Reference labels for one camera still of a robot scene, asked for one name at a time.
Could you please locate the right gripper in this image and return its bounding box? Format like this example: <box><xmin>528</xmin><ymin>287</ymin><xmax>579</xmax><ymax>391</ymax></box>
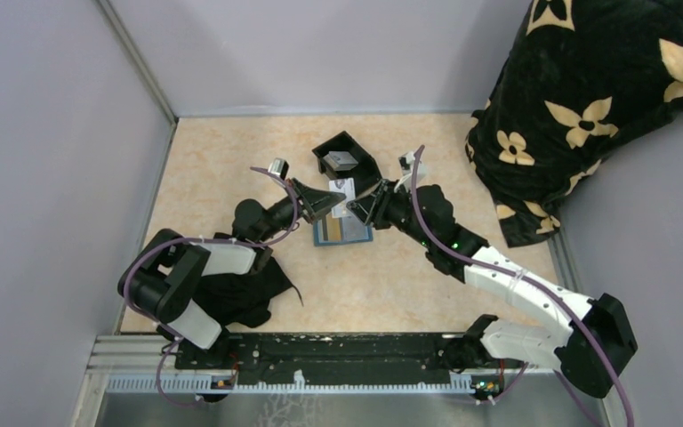
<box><xmin>348</xmin><ymin>178</ymin><xmax>434</xmax><ymax>248</ymax></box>

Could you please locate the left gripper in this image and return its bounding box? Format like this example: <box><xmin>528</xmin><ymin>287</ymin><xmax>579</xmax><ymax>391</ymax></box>
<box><xmin>259</xmin><ymin>177</ymin><xmax>347</xmax><ymax>242</ymax></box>

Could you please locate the blue card holder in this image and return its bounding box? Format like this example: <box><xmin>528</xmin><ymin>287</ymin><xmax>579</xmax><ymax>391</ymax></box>
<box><xmin>313</xmin><ymin>214</ymin><xmax>374</xmax><ymax>247</ymax></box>

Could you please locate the white patterned credit card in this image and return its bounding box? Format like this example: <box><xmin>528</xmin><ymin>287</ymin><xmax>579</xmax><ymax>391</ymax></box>
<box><xmin>326</xmin><ymin>177</ymin><xmax>358</xmax><ymax>221</ymax></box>

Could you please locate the yellow credit card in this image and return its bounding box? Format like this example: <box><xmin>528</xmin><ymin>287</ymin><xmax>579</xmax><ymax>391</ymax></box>
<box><xmin>317</xmin><ymin>217</ymin><xmax>343</xmax><ymax>245</ymax></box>

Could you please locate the black card tray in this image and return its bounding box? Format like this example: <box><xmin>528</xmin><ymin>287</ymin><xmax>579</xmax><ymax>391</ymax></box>
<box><xmin>311</xmin><ymin>131</ymin><xmax>382</xmax><ymax>196</ymax></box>

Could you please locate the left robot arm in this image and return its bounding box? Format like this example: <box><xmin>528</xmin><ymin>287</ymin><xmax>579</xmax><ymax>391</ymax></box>
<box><xmin>117</xmin><ymin>179</ymin><xmax>345</xmax><ymax>368</ymax></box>

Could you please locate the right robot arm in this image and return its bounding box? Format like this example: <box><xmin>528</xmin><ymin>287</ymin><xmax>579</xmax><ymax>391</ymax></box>
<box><xmin>347</xmin><ymin>181</ymin><xmax>638</xmax><ymax>399</ymax></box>

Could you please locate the grey card stack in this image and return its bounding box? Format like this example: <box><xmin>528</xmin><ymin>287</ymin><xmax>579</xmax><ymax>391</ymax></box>
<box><xmin>323</xmin><ymin>151</ymin><xmax>358</xmax><ymax>172</ymax></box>

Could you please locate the black cloth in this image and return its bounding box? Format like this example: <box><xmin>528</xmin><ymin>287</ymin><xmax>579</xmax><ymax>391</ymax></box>
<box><xmin>193</xmin><ymin>255</ymin><xmax>304</xmax><ymax>328</ymax></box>

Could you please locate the black floral blanket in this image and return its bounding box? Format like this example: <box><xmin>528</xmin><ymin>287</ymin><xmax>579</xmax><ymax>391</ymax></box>
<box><xmin>465</xmin><ymin>1</ymin><xmax>683</xmax><ymax>247</ymax></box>

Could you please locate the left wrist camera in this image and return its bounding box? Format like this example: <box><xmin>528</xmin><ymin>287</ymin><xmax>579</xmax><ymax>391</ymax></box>
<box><xmin>267</xmin><ymin>157</ymin><xmax>290</xmax><ymax>181</ymax></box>

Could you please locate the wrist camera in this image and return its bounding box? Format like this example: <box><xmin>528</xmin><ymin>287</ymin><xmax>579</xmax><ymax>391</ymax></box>
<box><xmin>267</xmin><ymin>157</ymin><xmax>290</xmax><ymax>181</ymax></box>
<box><xmin>394</xmin><ymin>151</ymin><xmax>428</xmax><ymax>192</ymax></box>

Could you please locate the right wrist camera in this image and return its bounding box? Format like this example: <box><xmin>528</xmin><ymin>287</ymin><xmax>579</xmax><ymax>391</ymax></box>
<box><xmin>394</xmin><ymin>151</ymin><xmax>428</xmax><ymax>192</ymax></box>

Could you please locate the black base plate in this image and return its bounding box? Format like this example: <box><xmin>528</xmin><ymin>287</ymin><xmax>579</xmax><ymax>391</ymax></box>
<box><xmin>174</xmin><ymin>331</ymin><xmax>522</xmax><ymax>387</ymax></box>

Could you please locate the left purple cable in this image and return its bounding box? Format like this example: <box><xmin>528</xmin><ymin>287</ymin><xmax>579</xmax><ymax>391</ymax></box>
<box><xmin>122</xmin><ymin>166</ymin><xmax>301</xmax><ymax>407</ymax></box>

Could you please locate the purple cable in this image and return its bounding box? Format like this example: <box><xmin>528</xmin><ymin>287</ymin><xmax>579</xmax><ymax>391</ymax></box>
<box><xmin>409</xmin><ymin>145</ymin><xmax>636</xmax><ymax>427</ymax></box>
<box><xmin>122</xmin><ymin>166</ymin><xmax>301</xmax><ymax>407</ymax></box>

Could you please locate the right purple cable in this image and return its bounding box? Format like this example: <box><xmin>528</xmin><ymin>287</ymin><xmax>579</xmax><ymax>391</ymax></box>
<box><xmin>409</xmin><ymin>145</ymin><xmax>636</xmax><ymax>427</ymax></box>

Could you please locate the aluminium frame rail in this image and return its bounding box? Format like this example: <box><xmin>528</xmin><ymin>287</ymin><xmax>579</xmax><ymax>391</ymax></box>
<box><xmin>88</xmin><ymin>333</ymin><xmax>535</xmax><ymax>399</ymax></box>

